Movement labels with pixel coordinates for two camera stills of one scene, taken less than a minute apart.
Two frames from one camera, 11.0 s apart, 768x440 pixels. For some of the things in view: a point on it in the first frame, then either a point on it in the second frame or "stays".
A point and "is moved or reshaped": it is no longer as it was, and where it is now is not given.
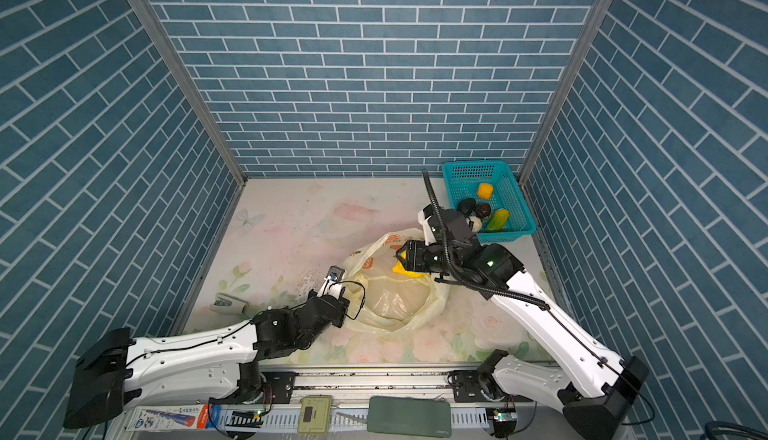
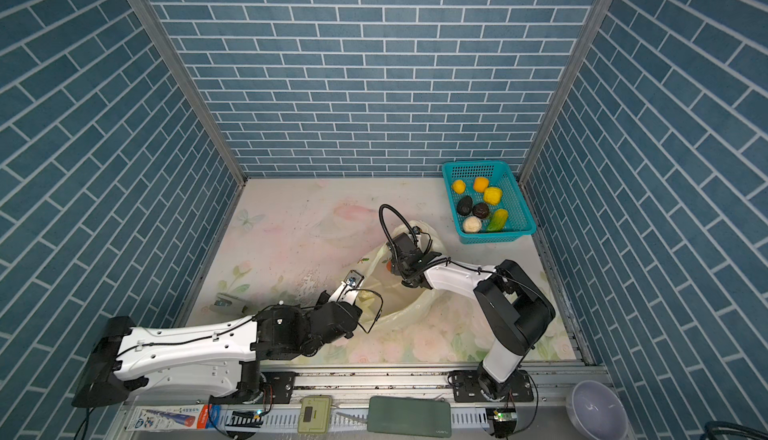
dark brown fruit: x=483 y=210 stays
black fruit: x=466 y=206 stays
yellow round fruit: x=399 y=268 is moved or reshaped
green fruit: x=499 y=220 stays
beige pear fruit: x=477 y=224 stays
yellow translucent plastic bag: x=379 y=297 is moved or reshaped
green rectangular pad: x=409 y=416 stays
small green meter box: x=314 y=415 stays
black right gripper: x=415 y=251 → x=395 y=266
